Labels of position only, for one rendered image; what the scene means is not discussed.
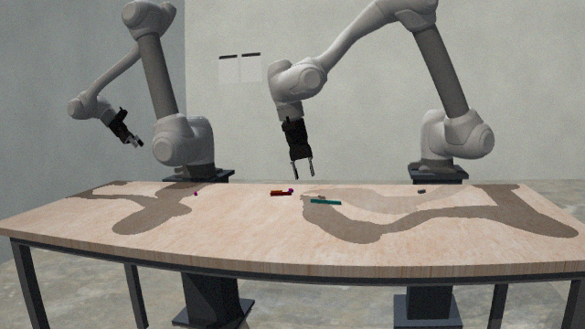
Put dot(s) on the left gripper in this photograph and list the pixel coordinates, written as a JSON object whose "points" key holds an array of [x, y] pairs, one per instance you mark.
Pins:
{"points": [[295, 133]]}

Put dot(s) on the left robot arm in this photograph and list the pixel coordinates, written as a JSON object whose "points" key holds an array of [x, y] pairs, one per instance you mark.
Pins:
{"points": [[466, 134]]}

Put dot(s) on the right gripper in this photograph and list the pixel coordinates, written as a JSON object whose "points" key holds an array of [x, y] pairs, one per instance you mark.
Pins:
{"points": [[119, 128]]}

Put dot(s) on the turquoise rod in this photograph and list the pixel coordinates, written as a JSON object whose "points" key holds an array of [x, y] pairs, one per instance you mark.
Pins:
{"points": [[321, 201]]}

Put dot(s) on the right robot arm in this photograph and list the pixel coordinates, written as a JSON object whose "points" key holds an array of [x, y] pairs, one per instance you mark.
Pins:
{"points": [[174, 142]]}

